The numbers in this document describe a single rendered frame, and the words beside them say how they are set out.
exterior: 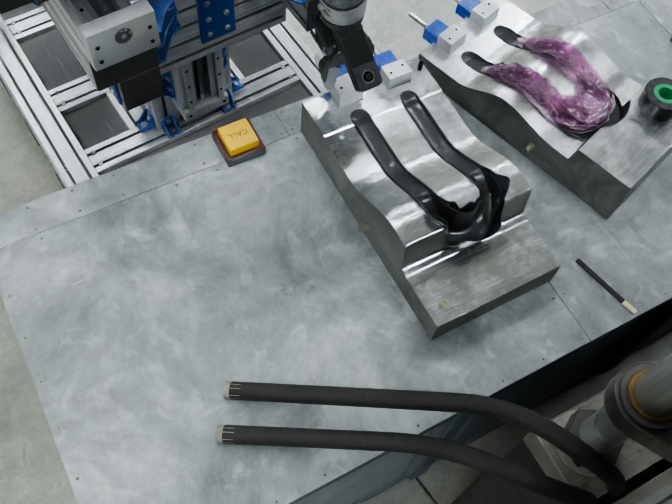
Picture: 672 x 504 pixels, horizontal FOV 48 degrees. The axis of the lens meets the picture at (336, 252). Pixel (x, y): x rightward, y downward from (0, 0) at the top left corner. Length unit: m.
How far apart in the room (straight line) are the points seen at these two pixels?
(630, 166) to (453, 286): 0.41
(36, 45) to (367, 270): 1.52
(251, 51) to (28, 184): 0.80
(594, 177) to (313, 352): 0.62
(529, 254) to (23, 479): 1.40
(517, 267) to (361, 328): 0.29
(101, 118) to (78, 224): 0.93
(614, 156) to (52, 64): 1.69
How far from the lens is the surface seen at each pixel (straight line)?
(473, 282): 1.33
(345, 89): 1.41
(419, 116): 1.48
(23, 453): 2.18
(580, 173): 1.51
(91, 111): 2.37
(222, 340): 1.31
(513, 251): 1.38
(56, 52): 2.55
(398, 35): 2.85
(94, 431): 1.29
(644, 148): 1.53
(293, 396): 1.22
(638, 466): 1.39
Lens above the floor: 2.02
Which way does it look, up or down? 62 degrees down
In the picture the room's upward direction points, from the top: 8 degrees clockwise
